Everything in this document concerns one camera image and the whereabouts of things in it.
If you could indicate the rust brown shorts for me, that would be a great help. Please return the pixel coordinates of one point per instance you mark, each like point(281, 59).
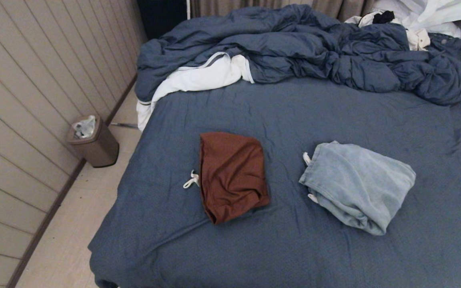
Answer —
point(230, 176)

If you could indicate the light blue denim jeans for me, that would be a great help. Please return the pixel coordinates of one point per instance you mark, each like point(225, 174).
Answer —
point(358, 186)

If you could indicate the blue bed sheet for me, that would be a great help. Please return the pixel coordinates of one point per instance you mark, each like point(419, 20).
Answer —
point(254, 108)

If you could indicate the dark blue crumpled duvet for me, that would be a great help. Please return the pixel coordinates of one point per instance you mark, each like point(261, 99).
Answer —
point(294, 44)

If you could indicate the brown trash bin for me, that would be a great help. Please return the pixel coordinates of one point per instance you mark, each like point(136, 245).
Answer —
point(100, 150)

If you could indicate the white vertical pole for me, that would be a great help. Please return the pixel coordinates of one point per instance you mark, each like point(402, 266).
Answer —
point(189, 8)

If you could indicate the black cabinet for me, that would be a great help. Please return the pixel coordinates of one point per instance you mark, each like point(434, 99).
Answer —
point(162, 16)

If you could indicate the white plastic bin bag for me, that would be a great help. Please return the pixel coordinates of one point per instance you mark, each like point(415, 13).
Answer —
point(84, 128)

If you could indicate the beige curtain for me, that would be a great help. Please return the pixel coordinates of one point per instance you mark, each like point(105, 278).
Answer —
point(346, 8)

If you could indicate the small black garment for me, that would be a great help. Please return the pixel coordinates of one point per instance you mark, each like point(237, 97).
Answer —
point(383, 18)

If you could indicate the cream jacket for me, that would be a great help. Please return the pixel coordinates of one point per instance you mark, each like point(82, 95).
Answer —
point(418, 40)

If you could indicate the white shirt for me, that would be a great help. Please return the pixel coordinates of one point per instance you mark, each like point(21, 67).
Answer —
point(426, 12)

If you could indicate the dark denim garment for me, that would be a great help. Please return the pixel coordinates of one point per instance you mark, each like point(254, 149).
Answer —
point(454, 44)

